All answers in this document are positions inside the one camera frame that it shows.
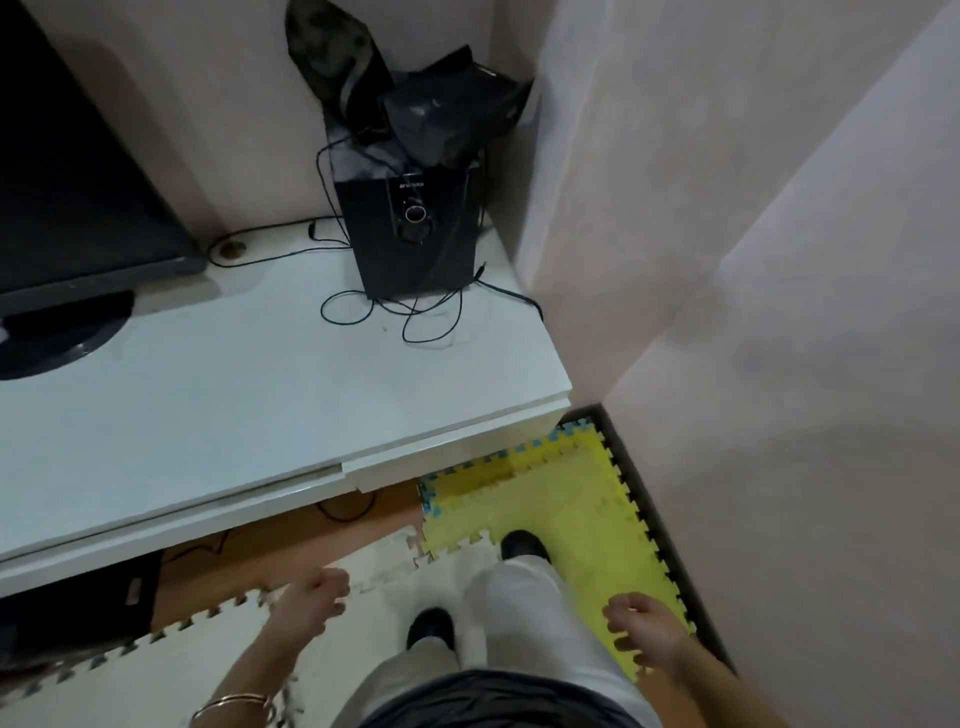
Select dark patterned cloth bag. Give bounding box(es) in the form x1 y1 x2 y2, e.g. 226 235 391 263
284 0 396 145

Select rose gold bangle bracelet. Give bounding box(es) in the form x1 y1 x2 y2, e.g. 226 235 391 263
190 693 273 723

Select person's left hand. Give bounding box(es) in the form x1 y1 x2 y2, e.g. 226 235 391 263
270 567 353 648

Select black storage box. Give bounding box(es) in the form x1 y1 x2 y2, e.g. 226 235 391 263
0 551 165 670

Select white television cabinet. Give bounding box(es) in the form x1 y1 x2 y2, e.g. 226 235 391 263
0 216 575 598

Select person's left forearm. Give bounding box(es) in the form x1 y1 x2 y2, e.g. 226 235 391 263
189 624 304 728

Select yellow foam puzzle mat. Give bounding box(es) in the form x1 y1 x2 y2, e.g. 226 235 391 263
417 424 699 684

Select light grey trousers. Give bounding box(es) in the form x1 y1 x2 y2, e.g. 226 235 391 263
351 553 666 728

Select person's right hand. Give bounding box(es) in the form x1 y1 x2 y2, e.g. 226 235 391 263
601 592 696 681

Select black shoe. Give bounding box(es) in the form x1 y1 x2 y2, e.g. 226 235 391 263
499 528 555 565
405 606 457 653

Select black flat screen television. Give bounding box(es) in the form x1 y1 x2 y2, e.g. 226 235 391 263
0 0 210 320

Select black left shoe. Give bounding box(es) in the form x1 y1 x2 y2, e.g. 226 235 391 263
405 606 457 653

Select dark grey shirt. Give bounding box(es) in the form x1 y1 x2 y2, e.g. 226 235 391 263
358 669 625 728

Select black oval television base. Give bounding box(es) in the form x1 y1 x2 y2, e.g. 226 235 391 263
0 291 137 382

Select black crumpled plastic bag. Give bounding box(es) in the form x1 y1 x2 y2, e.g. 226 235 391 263
378 45 536 171

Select black floor cable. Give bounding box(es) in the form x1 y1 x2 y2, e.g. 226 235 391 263
160 493 378 565

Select tangled black speaker cable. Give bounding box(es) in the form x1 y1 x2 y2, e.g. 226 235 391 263
320 262 546 347

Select person's right forearm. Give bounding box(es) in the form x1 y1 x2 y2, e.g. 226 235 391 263
658 639 790 728

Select black subwoofer speaker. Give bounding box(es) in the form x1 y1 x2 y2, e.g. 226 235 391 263
333 166 486 300

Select white foam puzzle mat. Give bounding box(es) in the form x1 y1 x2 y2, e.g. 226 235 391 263
0 525 505 728

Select blue foam mat edge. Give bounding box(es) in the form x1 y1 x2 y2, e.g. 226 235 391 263
417 420 603 520

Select black right shoe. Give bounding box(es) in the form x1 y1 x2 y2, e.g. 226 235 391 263
499 528 555 565

